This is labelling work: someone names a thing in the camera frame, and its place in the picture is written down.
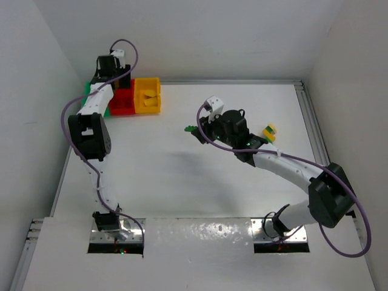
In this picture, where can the large green lego plate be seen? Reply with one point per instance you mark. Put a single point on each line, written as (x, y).
(190, 128)

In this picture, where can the yellow lego brick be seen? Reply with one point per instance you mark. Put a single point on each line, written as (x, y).
(151, 102)

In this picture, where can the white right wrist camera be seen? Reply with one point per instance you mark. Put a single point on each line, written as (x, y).
(214, 105)

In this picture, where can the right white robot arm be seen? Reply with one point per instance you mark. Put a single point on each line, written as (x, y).
(327, 187)

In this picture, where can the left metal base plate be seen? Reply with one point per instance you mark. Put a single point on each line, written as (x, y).
(128, 233)

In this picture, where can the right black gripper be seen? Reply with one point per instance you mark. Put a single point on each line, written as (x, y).
(202, 132)

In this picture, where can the yellow round lego piece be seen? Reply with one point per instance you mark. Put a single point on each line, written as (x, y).
(150, 93)

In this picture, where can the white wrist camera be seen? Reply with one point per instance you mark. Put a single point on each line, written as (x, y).
(214, 105)
(120, 55)

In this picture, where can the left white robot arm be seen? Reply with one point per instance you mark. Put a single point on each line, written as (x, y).
(91, 138)

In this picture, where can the aluminium frame rail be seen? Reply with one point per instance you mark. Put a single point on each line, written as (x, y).
(313, 130)

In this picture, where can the yellow plastic bin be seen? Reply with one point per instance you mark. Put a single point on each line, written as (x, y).
(140, 85)

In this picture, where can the green plastic bin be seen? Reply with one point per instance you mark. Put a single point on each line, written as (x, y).
(88, 91)

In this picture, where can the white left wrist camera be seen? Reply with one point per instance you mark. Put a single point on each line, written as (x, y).
(120, 55)

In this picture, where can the metal base plate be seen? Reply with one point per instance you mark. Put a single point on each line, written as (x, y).
(296, 235)
(128, 233)

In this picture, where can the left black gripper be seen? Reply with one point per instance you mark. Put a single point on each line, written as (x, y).
(122, 79)

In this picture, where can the red plastic bin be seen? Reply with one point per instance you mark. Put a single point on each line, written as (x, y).
(122, 103)

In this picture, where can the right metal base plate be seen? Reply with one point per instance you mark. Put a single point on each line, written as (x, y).
(296, 235)

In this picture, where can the green yellow lego pile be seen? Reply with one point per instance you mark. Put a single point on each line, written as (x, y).
(269, 133)

